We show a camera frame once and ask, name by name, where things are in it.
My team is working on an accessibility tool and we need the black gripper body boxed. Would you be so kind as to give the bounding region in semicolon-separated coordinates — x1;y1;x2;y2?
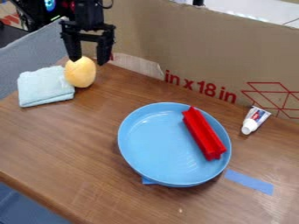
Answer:
61;20;117;44

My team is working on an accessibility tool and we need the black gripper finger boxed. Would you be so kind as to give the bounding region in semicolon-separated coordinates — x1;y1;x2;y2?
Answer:
98;30;115;66
61;30;82;61

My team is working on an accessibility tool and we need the yellow ball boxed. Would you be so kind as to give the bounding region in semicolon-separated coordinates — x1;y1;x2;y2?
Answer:
65;56;97;88

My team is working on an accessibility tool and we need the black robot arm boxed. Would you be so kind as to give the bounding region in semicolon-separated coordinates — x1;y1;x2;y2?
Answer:
61;0;117;66

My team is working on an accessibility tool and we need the black computer tower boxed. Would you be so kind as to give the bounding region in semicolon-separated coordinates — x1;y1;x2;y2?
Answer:
13;0;74;33

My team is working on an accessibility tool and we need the light blue folded cloth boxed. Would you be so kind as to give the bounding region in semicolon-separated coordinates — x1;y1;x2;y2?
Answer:
18;66;75;108

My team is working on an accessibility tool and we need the blue plate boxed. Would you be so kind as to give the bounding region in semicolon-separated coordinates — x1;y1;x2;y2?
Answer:
118;102;232;187

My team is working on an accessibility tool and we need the red plastic block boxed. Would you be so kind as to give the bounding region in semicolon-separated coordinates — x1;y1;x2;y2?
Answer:
182;107;228;161

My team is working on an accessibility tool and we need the small toothpaste tube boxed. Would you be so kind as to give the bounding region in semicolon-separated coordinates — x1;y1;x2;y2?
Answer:
241;106;272;135

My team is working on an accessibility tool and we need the blue tape strip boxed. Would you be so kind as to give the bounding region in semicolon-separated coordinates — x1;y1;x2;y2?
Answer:
225;169;276;195

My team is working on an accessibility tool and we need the black cable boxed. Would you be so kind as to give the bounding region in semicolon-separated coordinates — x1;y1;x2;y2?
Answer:
98;0;115;10

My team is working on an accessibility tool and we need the cardboard box wall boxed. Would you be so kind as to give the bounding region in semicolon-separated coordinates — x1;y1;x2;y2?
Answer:
105;0;299;123

